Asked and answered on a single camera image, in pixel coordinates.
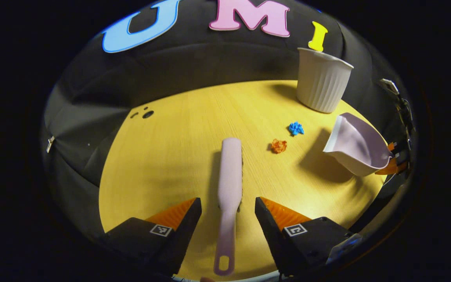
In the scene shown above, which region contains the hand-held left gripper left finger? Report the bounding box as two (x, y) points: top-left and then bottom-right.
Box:
(100, 197), (202, 277)

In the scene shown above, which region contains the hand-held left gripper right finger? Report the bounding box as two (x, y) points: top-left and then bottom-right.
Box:
(254, 197), (363, 277)

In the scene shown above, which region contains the pink dustpan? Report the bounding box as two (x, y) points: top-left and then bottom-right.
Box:
(323, 112), (394, 177)

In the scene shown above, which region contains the small pink broom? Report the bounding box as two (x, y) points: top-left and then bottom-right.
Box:
(214, 137), (243, 277)

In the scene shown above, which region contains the orange paper trash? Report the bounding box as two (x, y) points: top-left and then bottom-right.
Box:
(271, 138), (288, 154)

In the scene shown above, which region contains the white ribbed garbage bin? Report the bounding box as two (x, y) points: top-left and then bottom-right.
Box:
(297, 47), (354, 114)

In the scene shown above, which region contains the wooden desktop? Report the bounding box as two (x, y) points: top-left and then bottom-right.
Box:
(98, 80), (390, 282)

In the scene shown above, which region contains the black backdrop cloth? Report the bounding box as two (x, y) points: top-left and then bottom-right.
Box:
(41, 0), (416, 239)

